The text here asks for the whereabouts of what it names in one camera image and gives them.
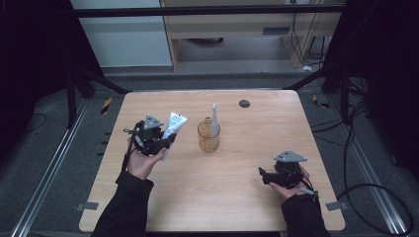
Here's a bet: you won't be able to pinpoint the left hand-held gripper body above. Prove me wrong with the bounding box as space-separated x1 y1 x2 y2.
130 114 166 157

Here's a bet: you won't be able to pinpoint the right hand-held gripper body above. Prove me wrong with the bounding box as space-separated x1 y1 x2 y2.
273 149 308 191

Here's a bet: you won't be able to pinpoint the white toothpaste tube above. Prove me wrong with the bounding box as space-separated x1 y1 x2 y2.
159 111 189 162

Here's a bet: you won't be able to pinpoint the amber transparent cup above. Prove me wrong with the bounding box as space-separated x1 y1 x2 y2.
197 117 221 154

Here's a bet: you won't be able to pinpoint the white electric toothbrush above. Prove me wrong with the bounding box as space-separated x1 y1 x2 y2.
209 102 221 138

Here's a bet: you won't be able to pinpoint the person's right hand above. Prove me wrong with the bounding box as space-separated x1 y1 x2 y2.
268 165 312 200

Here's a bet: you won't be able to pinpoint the person's left hand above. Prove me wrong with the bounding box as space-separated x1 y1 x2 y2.
126 137 167 181

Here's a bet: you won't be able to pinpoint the black yellow floor tape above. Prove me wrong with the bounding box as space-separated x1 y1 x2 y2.
100 97 114 116
311 94 331 110

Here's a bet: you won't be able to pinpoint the black metal stand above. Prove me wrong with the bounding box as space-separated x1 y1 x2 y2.
284 60 351 122
64 62 131 130

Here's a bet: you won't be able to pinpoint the white cabinet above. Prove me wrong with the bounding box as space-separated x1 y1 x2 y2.
69 0 173 69

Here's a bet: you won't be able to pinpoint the light wooden desk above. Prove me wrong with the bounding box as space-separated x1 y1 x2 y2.
159 0 346 71

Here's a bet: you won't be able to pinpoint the dark curtain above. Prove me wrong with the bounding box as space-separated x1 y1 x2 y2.
320 0 419 184
0 0 102 164

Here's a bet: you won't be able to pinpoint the right hand-held gripper cable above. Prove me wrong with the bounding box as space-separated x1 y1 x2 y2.
298 174 321 202

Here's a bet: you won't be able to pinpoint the grey table bracket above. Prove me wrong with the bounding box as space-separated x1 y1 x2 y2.
75 200 100 212
325 200 349 212

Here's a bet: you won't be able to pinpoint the thick black floor cable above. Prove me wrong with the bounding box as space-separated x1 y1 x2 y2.
310 100 415 237

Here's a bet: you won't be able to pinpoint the aluminium floor rail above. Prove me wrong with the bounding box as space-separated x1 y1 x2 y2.
325 93 410 237
9 98 91 237

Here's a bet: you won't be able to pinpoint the thin black floor cable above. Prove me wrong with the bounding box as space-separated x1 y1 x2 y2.
23 112 48 134

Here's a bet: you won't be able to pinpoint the hanging black desk cables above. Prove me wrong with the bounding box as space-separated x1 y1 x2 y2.
289 12 328 67

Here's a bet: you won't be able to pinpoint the black horizontal frame bar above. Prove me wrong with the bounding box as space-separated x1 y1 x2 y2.
69 4 346 19

